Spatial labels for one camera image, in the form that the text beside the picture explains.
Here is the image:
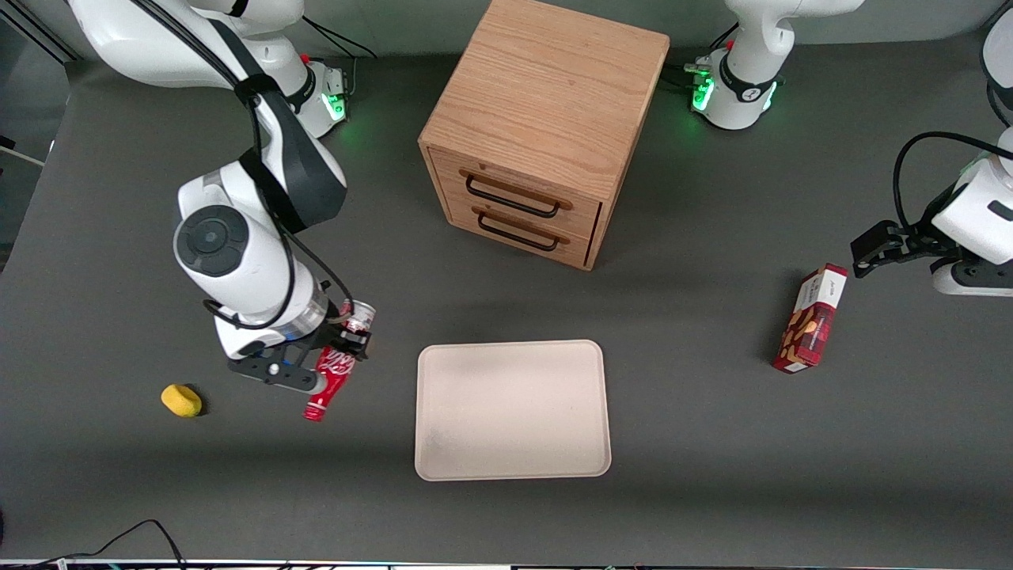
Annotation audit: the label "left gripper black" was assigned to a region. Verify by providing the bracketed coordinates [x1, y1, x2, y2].
[851, 207, 965, 278]

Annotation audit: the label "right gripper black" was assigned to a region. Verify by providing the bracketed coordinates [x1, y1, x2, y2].
[279, 320, 373, 376]

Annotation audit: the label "red coke bottle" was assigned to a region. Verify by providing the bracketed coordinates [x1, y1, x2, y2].
[303, 299, 377, 423]

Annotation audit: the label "beige plastic tray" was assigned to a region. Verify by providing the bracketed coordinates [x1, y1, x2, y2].
[414, 340, 613, 482]

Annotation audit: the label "red snack box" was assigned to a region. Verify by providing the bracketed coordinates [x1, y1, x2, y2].
[772, 263, 849, 374]

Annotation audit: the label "yellow sponge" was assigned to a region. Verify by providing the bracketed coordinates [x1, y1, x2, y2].
[161, 384, 203, 418]

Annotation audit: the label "wooden drawer front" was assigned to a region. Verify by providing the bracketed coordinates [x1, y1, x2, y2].
[431, 149, 605, 238]
[443, 195, 600, 268]

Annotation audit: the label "wooden drawer cabinet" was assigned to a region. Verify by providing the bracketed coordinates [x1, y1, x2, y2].
[418, 0, 671, 272]

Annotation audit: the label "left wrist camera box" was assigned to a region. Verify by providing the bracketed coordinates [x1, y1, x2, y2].
[931, 257, 1013, 298]

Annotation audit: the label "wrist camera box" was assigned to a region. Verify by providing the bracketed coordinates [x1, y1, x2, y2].
[931, 257, 1013, 298]
[228, 351, 324, 394]

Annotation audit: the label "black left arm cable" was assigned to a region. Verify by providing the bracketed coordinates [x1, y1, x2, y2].
[893, 131, 1013, 232]

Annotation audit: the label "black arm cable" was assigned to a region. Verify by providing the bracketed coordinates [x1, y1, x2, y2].
[131, 0, 355, 332]
[893, 131, 1013, 232]

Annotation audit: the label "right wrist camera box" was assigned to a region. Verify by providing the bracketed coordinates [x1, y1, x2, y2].
[228, 351, 324, 394]

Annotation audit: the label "black drawer handle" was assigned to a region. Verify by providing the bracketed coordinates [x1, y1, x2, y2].
[477, 212, 560, 253]
[465, 174, 561, 219]

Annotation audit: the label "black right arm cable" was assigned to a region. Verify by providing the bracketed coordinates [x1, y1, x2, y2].
[131, 0, 355, 332]

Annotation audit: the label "black table edge cable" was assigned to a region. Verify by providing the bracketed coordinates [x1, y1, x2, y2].
[0, 519, 188, 570]

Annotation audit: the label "black base cable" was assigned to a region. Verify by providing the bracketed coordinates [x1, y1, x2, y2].
[665, 24, 742, 89]
[301, 16, 378, 61]

